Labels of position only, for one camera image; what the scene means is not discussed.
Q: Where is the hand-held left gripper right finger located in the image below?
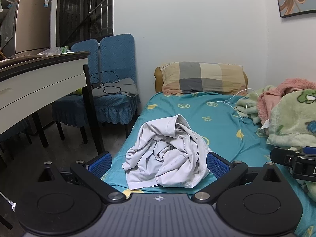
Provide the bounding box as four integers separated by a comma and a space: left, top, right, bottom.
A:
191, 152, 282, 204

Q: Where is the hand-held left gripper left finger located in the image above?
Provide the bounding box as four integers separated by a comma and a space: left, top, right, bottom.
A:
37, 151, 127, 204

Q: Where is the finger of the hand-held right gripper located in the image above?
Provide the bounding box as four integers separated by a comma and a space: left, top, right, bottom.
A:
270, 146, 316, 166

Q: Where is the light grey garment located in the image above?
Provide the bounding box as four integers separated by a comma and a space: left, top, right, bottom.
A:
122, 114, 213, 190

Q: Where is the teal patterned bed sheet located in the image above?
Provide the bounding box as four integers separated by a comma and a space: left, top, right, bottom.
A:
100, 92, 316, 237

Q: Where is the green fleece blanket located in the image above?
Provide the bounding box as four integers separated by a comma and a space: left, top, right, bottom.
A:
234, 85, 316, 199

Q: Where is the pink fleece blanket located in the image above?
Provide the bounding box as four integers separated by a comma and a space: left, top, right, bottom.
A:
257, 78, 316, 126

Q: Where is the plaid pillow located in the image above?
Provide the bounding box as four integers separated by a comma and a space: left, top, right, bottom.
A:
160, 61, 246, 95

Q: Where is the brown cushion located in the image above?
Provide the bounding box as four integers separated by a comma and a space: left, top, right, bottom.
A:
154, 65, 248, 95

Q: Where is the white desk with black legs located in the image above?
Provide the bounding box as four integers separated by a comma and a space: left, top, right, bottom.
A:
0, 51, 106, 156

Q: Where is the clear plastic bag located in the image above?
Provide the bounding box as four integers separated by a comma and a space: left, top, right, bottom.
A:
37, 46, 66, 56

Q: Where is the gold refrigerator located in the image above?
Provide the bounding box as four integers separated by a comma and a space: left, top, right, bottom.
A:
11, 0, 52, 54

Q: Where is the dark barred window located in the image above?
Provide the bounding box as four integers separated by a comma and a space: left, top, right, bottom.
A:
56, 0, 114, 48

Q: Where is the dark grey board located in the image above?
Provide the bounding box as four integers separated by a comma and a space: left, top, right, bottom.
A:
0, 4, 18, 51

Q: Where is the white charging cable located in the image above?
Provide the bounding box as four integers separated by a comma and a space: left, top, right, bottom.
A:
209, 88, 260, 124

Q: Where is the black charger cable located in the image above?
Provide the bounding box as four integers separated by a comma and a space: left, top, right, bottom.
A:
89, 71, 120, 95

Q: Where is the white power cable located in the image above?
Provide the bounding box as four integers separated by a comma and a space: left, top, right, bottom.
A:
0, 190, 16, 213

